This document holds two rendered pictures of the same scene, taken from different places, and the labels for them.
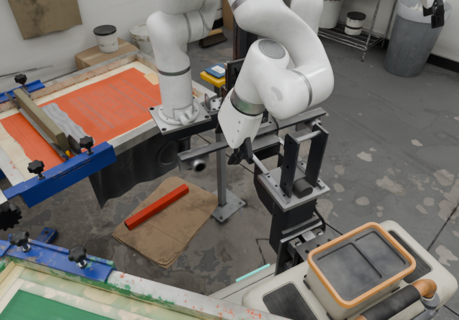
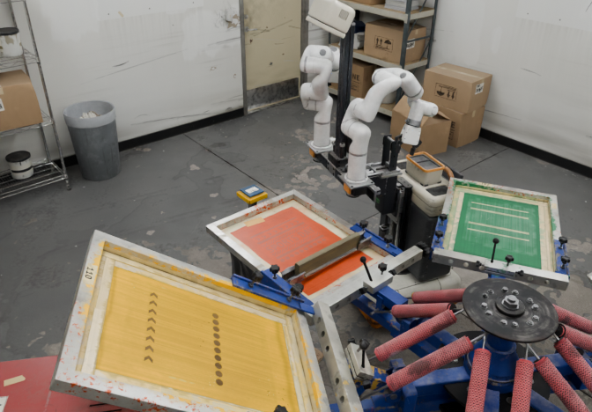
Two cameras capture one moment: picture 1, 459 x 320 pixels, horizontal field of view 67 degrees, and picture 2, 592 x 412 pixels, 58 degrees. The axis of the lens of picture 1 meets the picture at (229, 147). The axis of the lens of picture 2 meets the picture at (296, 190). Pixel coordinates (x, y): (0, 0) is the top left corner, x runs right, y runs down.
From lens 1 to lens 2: 2.93 m
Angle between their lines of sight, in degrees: 68
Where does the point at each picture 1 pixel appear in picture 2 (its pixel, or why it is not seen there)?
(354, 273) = (429, 165)
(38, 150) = (349, 265)
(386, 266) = (424, 158)
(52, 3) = not seen: outside the picture
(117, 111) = (301, 235)
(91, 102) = (287, 249)
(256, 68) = (425, 106)
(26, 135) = (330, 275)
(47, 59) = not seen: outside the picture
